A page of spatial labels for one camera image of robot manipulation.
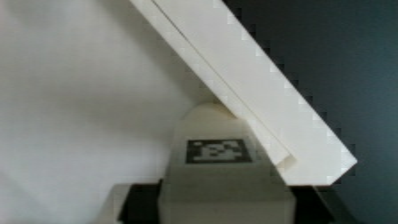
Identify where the white table leg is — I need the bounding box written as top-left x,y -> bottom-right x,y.
158,103 -> 297,224

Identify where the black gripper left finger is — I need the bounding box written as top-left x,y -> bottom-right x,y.
91,183 -> 160,224

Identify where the white square tabletop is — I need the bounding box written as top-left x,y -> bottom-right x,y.
0,0 -> 355,224

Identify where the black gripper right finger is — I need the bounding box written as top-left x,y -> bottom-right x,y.
290,186 -> 359,224

